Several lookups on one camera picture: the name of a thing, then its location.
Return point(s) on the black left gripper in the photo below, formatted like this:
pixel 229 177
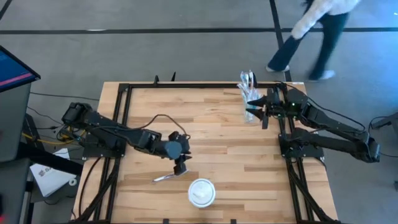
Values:
pixel 186 150

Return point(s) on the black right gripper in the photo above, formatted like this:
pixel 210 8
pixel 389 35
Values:
pixel 268 109

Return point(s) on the green toothbrush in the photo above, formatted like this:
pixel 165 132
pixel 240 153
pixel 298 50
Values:
pixel 245 96
pixel 241 86

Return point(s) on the orange toothbrush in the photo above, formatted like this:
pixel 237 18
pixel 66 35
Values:
pixel 252 81

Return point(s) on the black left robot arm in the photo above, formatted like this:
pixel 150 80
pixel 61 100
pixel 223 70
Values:
pixel 124 133

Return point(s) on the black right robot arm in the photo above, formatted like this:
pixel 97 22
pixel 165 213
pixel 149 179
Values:
pixel 335 123

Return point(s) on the clear plastic holder cup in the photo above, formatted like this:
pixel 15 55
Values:
pixel 251 119

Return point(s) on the white tape strip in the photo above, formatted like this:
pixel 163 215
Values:
pixel 297 83

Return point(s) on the person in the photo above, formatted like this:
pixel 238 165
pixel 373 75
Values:
pixel 331 28

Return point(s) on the small white tape roll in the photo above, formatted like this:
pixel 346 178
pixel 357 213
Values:
pixel 70 181

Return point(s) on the grey desk leg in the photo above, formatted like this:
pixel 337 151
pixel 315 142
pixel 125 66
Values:
pixel 390 120

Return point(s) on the white printed paper sheet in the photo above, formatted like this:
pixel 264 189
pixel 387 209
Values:
pixel 51 183

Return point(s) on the dark grey cabinet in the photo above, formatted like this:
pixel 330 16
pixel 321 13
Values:
pixel 14 193

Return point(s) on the grey monitor stand box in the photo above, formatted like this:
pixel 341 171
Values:
pixel 14 124

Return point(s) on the monitor with blue screen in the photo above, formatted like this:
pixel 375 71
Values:
pixel 12 71

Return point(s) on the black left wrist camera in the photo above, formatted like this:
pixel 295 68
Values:
pixel 178 138

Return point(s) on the black aluminium upright post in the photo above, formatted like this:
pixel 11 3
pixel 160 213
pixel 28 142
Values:
pixel 46 158

